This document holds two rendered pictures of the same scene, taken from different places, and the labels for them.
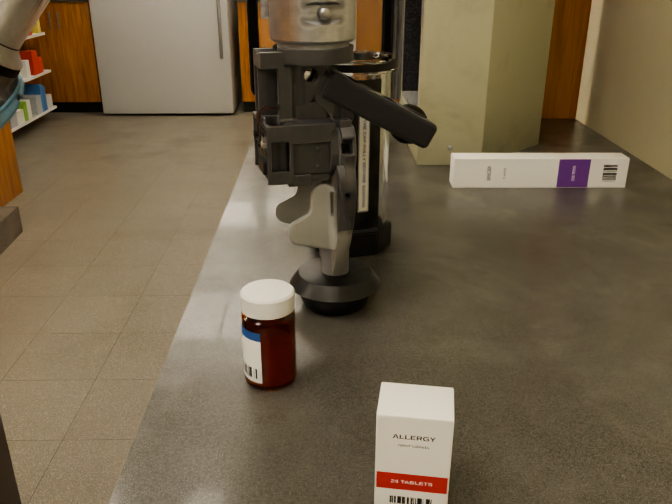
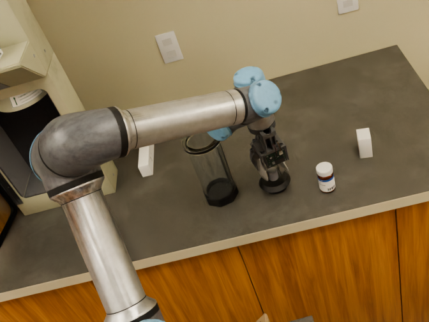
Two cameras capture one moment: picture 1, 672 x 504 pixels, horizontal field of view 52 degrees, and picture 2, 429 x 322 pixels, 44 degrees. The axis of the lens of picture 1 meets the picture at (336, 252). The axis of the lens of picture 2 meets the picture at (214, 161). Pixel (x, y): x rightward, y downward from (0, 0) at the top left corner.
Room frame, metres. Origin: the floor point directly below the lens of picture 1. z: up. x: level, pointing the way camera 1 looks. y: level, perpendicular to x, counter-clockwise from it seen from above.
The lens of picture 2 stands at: (0.59, 1.09, 2.02)
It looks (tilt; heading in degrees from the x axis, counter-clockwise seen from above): 40 degrees down; 280
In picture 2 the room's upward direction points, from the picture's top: 20 degrees counter-clockwise
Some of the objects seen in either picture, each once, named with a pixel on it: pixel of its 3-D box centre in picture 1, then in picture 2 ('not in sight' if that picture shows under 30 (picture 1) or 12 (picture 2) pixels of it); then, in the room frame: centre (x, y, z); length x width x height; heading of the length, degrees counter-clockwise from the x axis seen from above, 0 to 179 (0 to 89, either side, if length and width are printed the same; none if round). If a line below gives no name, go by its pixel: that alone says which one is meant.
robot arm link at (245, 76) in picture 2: not in sight; (251, 92); (0.63, 0.02, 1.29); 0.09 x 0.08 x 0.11; 45
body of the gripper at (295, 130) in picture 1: (306, 114); (266, 141); (0.62, 0.03, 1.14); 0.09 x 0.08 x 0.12; 106
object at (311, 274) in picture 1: (335, 272); (274, 178); (0.63, 0.00, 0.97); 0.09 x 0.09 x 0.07
